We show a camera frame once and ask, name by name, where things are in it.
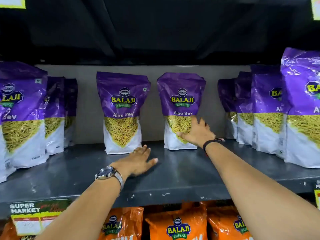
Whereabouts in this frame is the orange snack packet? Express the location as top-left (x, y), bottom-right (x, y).
top-left (207, 206), bottom-right (254, 240)
top-left (145, 202), bottom-right (208, 240)
top-left (97, 207), bottom-right (144, 240)

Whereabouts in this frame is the dark grey metal shelf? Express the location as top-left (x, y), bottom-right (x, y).
top-left (0, 139), bottom-right (320, 220)

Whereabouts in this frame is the black wristband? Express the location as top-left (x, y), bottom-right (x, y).
top-left (202, 138), bottom-right (226, 152)

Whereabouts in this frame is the green and yellow shelf label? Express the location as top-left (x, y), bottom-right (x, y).
top-left (9, 199), bottom-right (72, 236)

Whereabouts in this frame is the person's left forearm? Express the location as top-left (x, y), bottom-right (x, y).
top-left (36, 171), bottom-right (123, 240)

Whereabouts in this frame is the row of purple snack packets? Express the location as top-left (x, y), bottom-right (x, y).
top-left (0, 47), bottom-right (320, 184)

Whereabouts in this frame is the yellow and red price tag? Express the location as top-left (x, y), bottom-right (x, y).
top-left (314, 180), bottom-right (320, 208)

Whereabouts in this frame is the person's left hand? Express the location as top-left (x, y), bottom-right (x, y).
top-left (110, 145), bottom-right (159, 178)

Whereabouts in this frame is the purple snack packet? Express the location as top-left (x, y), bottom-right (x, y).
top-left (157, 72), bottom-right (206, 151)

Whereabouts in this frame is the silver wristwatch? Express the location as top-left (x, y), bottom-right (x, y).
top-left (95, 166), bottom-right (124, 192)

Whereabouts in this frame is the black metal shelf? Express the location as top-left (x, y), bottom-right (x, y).
top-left (0, 0), bottom-right (320, 66)

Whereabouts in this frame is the person's right hand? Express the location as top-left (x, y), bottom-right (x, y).
top-left (176, 116), bottom-right (217, 149)

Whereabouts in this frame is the person's right forearm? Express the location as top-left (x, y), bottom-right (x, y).
top-left (204, 141), bottom-right (320, 240)

